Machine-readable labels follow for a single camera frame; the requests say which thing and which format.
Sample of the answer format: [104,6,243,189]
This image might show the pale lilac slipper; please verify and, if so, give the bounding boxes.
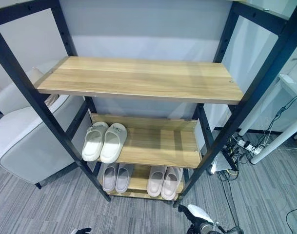
[101,162,119,193]
[115,163,134,194]

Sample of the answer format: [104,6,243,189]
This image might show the large wooden shelf board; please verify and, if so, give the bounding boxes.
[34,56,244,105]

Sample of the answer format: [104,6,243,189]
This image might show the silver flat device box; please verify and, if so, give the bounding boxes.
[210,153,238,175]

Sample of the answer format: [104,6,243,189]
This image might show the pale pink slipper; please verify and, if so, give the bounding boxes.
[146,165,167,197]
[160,166,183,201]

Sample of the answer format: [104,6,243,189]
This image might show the white desk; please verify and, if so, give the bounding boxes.
[237,52,297,165]

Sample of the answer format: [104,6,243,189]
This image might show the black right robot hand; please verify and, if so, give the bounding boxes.
[177,204,215,231]

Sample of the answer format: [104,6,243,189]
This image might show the black metal shoe rack frame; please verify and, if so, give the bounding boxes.
[0,0,297,208]

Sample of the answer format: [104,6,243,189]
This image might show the black cable hanging from desk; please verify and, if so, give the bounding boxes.
[260,94,297,149]

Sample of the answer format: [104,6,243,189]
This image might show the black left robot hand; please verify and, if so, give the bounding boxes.
[70,227,92,234]

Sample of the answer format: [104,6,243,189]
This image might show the white power strip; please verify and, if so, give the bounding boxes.
[237,139,261,156]

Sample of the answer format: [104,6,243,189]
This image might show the black cable on floor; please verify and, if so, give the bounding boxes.
[218,170,297,234]

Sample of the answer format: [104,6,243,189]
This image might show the cream slipper with charm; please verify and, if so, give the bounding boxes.
[99,123,128,164]
[81,121,109,162]

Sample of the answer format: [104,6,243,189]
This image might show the light grey armchair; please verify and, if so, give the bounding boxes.
[0,67,91,190]

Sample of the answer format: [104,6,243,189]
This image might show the wooden shelf board with backstop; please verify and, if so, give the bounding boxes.
[89,113,203,169]

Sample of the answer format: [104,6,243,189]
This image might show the low wooden shelf board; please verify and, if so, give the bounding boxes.
[99,163,184,201]

